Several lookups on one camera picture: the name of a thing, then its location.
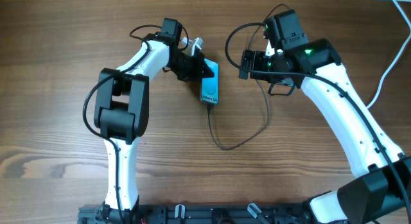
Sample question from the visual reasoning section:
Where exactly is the Samsung Galaxy smartphone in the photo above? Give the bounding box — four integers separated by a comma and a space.
200, 59, 219, 105

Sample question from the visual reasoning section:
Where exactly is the black USB charging cable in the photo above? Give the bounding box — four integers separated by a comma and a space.
206, 3, 292, 151

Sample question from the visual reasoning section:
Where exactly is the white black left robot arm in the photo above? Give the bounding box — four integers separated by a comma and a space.
89, 18, 218, 223

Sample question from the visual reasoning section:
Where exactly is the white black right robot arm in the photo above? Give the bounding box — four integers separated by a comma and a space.
240, 10, 410, 223

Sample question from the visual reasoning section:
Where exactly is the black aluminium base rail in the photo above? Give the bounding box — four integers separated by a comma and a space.
78, 203, 312, 224

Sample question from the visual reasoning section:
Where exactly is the white power strip cord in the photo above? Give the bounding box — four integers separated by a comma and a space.
365, 0, 411, 109

